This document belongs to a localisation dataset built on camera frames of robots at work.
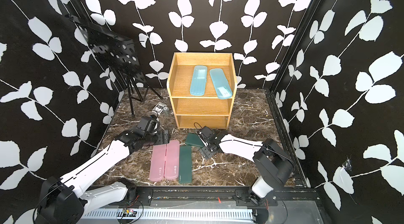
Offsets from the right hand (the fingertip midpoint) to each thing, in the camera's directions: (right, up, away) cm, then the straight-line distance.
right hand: (208, 146), depth 88 cm
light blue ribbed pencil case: (-5, +36, -8) cm, 38 cm away
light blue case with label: (+7, +32, -12) cm, 35 cm away
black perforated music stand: (-54, +55, +4) cm, 77 cm away
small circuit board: (-37, -26, -18) cm, 48 cm away
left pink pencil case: (-28, -8, -3) cm, 29 cm away
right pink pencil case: (-20, -6, -4) cm, 21 cm away
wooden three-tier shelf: (-1, +20, -2) cm, 20 cm away
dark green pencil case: (-13, -9, -5) cm, 16 cm away
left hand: (-24, +8, -6) cm, 26 cm away
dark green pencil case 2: (-9, +2, +7) cm, 12 cm away
